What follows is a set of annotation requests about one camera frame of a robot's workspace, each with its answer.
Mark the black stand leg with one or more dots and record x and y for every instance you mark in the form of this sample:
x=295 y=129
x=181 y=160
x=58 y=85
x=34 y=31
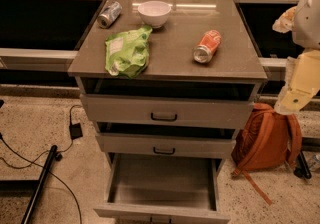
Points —
x=302 y=169

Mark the white bowl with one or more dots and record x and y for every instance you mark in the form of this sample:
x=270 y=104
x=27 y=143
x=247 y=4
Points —
x=154 y=13

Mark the red coke can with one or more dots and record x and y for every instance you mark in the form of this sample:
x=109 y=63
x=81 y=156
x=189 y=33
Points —
x=207 y=46

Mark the bottom drawer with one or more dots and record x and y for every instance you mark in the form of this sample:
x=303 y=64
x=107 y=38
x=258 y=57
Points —
x=163 y=190

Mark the black pole on floor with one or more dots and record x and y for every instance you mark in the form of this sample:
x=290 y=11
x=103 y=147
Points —
x=39 y=187

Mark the green chip bag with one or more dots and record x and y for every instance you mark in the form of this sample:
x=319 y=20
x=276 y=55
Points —
x=127 y=53

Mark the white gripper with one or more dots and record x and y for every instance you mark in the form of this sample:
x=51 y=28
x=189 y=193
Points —
x=308 y=23

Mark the black power adapter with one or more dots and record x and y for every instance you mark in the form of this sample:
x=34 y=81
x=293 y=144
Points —
x=75 y=131

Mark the drawer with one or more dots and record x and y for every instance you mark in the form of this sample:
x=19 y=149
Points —
x=166 y=146
x=163 y=190
x=166 y=111

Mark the silver soda can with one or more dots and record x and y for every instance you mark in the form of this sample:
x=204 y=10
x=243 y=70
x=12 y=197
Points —
x=109 y=14

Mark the grey drawer cabinet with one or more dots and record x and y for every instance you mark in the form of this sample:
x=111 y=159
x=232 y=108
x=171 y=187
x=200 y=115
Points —
x=233 y=74

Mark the middle drawer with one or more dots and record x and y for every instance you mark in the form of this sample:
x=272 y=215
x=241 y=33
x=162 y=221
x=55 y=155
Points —
x=166 y=146

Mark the top drawer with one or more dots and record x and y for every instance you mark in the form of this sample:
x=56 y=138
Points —
x=166 y=111

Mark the orange backpack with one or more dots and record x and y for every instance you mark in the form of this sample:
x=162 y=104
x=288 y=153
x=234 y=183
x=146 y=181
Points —
x=268 y=140

